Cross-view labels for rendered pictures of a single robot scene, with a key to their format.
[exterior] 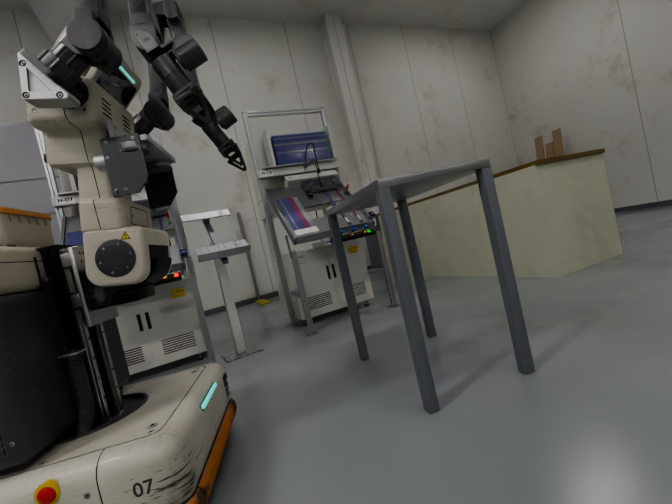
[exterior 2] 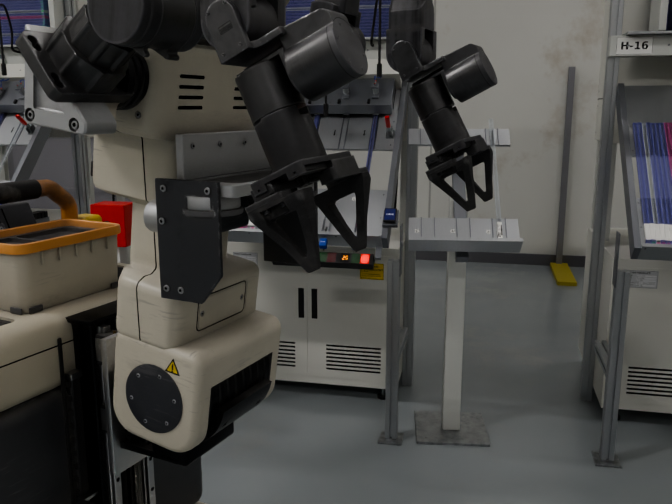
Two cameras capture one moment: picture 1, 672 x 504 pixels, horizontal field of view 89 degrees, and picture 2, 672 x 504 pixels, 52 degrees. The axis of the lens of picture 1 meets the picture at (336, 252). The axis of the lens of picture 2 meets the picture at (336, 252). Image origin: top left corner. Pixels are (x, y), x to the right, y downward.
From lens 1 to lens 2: 62 cm
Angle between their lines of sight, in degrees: 36
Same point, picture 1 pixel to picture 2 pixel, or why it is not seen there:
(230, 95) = not seen: outside the picture
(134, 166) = (201, 250)
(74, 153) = (128, 177)
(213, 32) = not seen: outside the picture
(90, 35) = (123, 12)
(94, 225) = (132, 329)
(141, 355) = (292, 356)
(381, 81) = not seen: outside the picture
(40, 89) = (50, 105)
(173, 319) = (353, 316)
